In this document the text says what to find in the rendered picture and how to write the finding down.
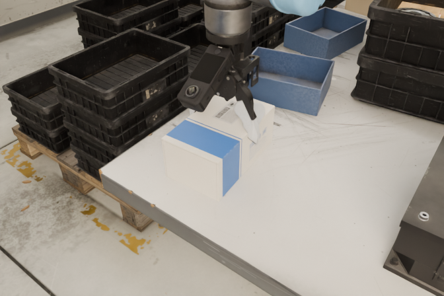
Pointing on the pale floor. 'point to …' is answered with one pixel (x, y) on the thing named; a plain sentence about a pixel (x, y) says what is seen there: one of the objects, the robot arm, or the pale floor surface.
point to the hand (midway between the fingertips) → (221, 133)
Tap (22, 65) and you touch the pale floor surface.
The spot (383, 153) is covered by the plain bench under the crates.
